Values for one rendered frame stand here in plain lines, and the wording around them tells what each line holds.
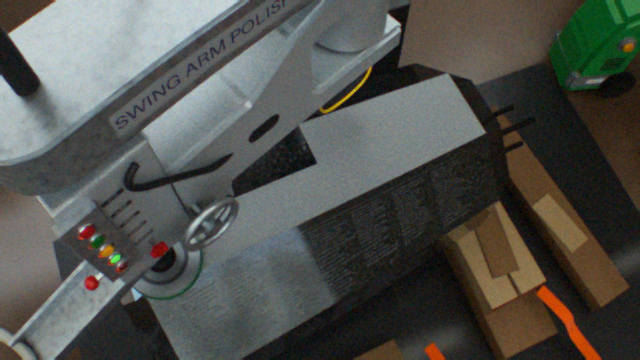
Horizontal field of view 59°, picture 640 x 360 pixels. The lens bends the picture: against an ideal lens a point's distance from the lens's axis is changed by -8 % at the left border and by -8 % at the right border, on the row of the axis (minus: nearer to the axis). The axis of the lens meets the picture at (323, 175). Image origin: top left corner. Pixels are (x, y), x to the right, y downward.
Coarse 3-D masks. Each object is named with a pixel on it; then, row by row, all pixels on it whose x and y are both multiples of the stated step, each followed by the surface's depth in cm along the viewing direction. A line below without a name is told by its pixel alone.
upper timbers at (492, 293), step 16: (496, 208) 230; (512, 224) 228; (464, 240) 225; (512, 240) 225; (464, 256) 223; (480, 256) 223; (528, 256) 223; (464, 272) 229; (480, 272) 220; (528, 272) 220; (480, 288) 218; (496, 288) 218; (512, 288) 217; (528, 288) 217; (480, 304) 224; (496, 304) 215
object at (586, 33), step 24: (600, 0) 243; (624, 0) 234; (576, 24) 258; (600, 24) 243; (624, 24) 234; (552, 48) 280; (576, 48) 259; (600, 48) 248; (624, 48) 241; (576, 72) 264; (600, 72) 263; (624, 72) 264
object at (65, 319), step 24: (192, 216) 140; (72, 288) 144; (96, 288) 143; (120, 288) 138; (48, 312) 143; (72, 312) 143; (96, 312) 137; (24, 336) 142; (48, 336) 143; (72, 336) 137
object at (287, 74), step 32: (320, 0) 108; (352, 0) 114; (288, 32) 109; (320, 32) 114; (384, 32) 140; (256, 64) 113; (288, 64) 114; (320, 64) 136; (352, 64) 138; (192, 96) 115; (224, 96) 115; (256, 96) 115; (288, 96) 124; (320, 96) 135; (160, 128) 113; (192, 128) 113; (224, 128) 114; (256, 128) 123; (288, 128) 135; (160, 160) 111; (192, 160) 113; (224, 160) 120; (192, 192) 122; (224, 192) 138
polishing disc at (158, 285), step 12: (180, 240) 160; (192, 240) 160; (180, 252) 159; (192, 252) 159; (180, 264) 158; (192, 264) 158; (144, 276) 156; (156, 276) 156; (168, 276) 156; (180, 276) 156; (192, 276) 156; (144, 288) 155; (156, 288) 155; (168, 288) 155; (180, 288) 155
